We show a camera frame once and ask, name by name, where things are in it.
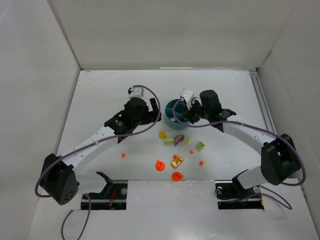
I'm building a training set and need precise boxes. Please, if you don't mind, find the orange round lego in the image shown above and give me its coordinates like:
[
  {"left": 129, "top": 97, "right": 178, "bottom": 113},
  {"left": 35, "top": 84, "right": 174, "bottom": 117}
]
[
  {"left": 171, "top": 171, "right": 184, "bottom": 182},
  {"left": 155, "top": 160, "right": 166, "bottom": 172}
]

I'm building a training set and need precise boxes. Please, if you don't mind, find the purple cable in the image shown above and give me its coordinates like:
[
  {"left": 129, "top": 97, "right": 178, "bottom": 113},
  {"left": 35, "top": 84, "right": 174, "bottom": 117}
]
[
  {"left": 171, "top": 98, "right": 307, "bottom": 210},
  {"left": 34, "top": 84, "right": 162, "bottom": 240}
]

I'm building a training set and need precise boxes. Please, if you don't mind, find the light green square lego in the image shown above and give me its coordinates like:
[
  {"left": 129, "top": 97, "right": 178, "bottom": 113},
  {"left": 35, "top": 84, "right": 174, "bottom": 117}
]
[{"left": 195, "top": 141, "right": 205, "bottom": 151}]

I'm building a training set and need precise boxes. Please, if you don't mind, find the aluminium rail right edge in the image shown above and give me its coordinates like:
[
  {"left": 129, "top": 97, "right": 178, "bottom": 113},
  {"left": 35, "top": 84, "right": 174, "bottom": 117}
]
[{"left": 249, "top": 70, "right": 277, "bottom": 134}]

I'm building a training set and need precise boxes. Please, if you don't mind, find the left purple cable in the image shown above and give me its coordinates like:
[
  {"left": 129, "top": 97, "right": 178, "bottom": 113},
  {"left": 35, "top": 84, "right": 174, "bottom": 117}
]
[{"left": 34, "top": 84, "right": 162, "bottom": 240}]

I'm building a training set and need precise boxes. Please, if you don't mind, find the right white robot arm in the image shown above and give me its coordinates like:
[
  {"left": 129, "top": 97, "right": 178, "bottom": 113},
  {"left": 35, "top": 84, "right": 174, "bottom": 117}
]
[{"left": 180, "top": 89, "right": 304, "bottom": 189}]

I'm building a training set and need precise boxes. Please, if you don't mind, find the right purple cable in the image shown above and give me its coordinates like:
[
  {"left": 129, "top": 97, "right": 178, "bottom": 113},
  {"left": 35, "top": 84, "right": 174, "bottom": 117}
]
[{"left": 171, "top": 98, "right": 307, "bottom": 210}]

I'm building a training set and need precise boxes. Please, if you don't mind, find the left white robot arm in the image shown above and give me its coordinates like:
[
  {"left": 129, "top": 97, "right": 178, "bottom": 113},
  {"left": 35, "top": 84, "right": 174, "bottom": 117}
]
[{"left": 36, "top": 97, "right": 161, "bottom": 205}]

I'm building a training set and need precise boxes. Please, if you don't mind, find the light green sloped lego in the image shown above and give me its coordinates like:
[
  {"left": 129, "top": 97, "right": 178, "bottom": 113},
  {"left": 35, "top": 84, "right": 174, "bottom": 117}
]
[{"left": 164, "top": 137, "right": 175, "bottom": 145}]

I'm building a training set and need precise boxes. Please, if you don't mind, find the orange round lego left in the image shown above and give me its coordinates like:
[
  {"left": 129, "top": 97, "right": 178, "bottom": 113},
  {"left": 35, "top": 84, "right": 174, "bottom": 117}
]
[{"left": 155, "top": 160, "right": 166, "bottom": 172}]

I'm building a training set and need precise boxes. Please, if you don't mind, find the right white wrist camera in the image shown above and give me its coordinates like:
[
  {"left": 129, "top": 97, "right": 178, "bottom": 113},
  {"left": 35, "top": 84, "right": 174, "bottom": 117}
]
[{"left": 179, "top": 88, "right": 195, "bottom": 110}]

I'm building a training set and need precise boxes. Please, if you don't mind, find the light green small lego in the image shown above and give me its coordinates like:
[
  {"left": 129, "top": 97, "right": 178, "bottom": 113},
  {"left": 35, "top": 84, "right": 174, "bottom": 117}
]
[{"left": 182, "top": 136, "right": 190, "bottom": 144}]

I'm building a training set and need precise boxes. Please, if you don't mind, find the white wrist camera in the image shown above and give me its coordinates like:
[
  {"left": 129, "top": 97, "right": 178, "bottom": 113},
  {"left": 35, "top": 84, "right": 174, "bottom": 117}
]
[
  {"left": 128, "top": 86, "right": 145, "bottom": 99},
  {"left": 179, "top": 88, "right": 195, "bottom": 110}
]

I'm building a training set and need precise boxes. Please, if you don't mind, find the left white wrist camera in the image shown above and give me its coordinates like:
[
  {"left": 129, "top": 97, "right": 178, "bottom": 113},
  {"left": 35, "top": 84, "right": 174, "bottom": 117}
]
[{"left": 128, "top": 86, "right": 145, "bottom": 99}]

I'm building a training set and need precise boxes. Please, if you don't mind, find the yellow square lego brick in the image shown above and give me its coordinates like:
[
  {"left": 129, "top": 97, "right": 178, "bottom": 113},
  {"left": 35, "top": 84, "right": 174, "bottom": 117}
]
[{"left": 159, "top": 131, "right": 167, "bottom": 139}]

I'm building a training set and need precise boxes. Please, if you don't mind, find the golden yellow curved lego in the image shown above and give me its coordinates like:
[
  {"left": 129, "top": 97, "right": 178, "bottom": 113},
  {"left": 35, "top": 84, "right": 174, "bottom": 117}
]
[{"left": 170, "top": 155, "right": 184, "bottom": 169}]

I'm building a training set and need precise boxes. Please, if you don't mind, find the purple printed curved lego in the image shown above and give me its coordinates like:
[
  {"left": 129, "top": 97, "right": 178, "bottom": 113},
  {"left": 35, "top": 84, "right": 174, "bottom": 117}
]
[{"left": 173, "top": 134, "right": 185, "bottom": 146}]

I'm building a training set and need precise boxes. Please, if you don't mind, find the teal divided round container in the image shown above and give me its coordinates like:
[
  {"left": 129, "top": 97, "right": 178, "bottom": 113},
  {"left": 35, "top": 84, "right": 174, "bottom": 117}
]
[{"left": 165, "top": 99, "right": 190, "bottom": 130}]

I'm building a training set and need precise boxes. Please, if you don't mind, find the orange round lego lower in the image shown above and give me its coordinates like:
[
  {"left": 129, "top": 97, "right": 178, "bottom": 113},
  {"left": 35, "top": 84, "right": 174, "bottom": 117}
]
[{"left": 171, "top": 171, "right": 184, "bottom": 182}]

